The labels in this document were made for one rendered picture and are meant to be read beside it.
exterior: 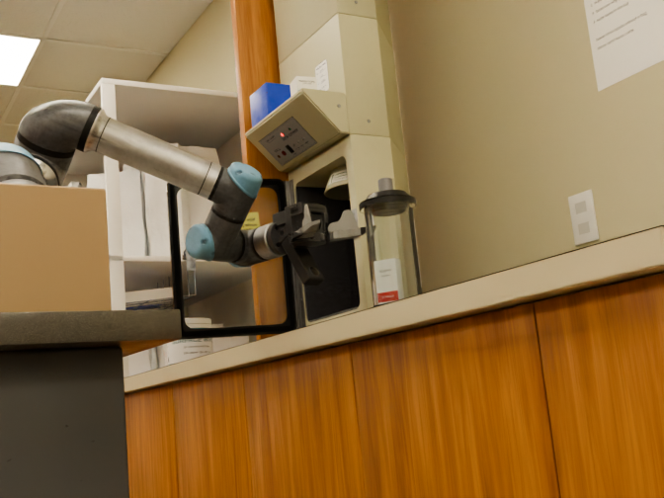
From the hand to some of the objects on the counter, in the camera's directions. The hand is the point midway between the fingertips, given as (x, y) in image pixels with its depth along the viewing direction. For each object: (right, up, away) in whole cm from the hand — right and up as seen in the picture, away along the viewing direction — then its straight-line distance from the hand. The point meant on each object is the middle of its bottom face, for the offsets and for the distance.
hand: (347, 227), depth 171 cm
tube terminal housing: (+9, -27, +40) cm, 49 cm away
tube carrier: (+10, -16, -11) cm, 22 cm away
